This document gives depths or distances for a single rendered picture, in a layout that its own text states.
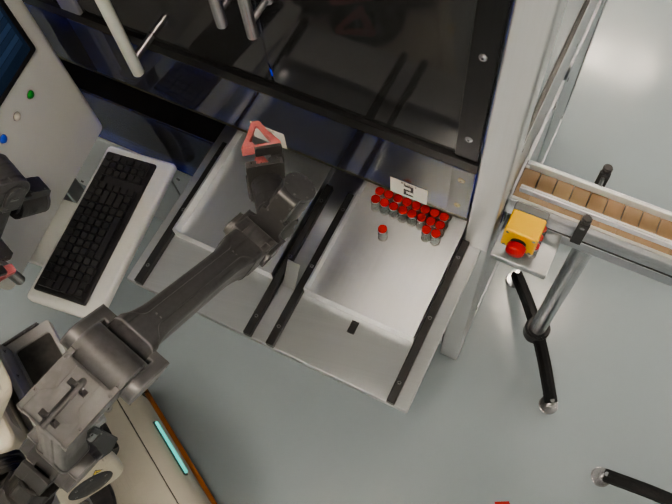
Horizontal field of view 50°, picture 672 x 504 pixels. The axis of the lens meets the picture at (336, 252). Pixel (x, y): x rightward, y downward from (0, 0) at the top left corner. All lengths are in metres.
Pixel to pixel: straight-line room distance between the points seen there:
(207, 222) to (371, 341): 0.48
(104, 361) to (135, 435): 1.39
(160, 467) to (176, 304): 1.28
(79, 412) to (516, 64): 0.75
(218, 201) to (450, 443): 1.14
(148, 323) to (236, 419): 1.57
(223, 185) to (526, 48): 0.91
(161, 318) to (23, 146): 0.92
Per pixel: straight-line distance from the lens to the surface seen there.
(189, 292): 0.99
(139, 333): 0.91
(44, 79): 1.80
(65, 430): 0.89
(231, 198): 1.74
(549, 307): 2.16
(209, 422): 2.49
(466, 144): 1.33
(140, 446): 2.24
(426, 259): 1.63
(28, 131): 1.79
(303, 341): 1.58
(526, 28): 1.06
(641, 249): 1.67
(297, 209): 1.17
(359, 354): 1.56
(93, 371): 0.88
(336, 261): 1.63
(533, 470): 2.44
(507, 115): 1.21
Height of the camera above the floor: 2.38
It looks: 65 degrees down
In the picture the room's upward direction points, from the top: 10 degrees counter-clockwise
